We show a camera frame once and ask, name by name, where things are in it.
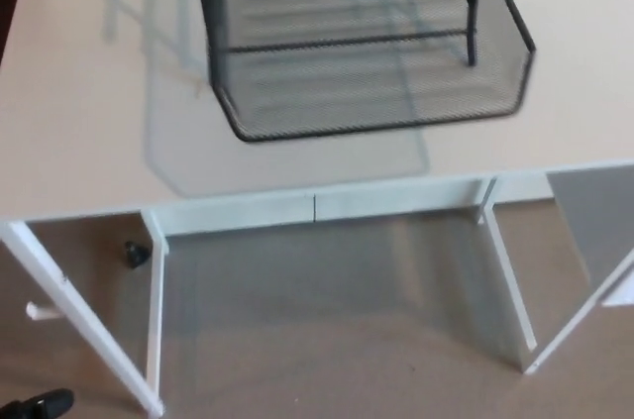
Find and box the black mesh file tray layer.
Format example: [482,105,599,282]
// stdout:
[195,0,539,144]

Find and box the white hanging box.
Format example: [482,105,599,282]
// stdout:
[600,283,634,309]

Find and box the white peg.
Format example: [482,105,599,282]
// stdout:
[26,301,63,322]

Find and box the black metal file tray frame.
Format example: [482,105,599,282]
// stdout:
[190,0,497,93]

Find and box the small black caster wheel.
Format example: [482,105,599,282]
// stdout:
[123,240,151,269]

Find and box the white table leg frame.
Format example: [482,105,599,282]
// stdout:
[475,174,634,376]
[0,209,170,416]

